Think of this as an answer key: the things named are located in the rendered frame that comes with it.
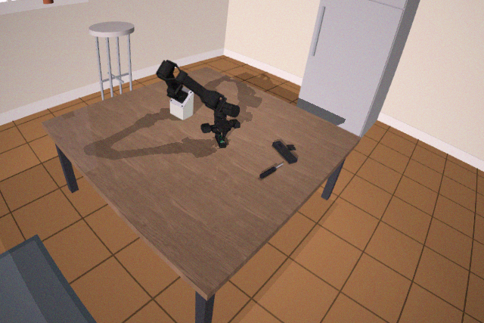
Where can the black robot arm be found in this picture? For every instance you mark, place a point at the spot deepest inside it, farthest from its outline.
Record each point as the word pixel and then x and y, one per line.
pixel 211 99

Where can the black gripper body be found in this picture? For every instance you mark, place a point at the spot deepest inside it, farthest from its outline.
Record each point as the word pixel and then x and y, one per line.
pixel 206 127

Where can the black-handled screwdriver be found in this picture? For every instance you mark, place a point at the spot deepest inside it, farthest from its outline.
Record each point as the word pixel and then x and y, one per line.
pixel 269 172

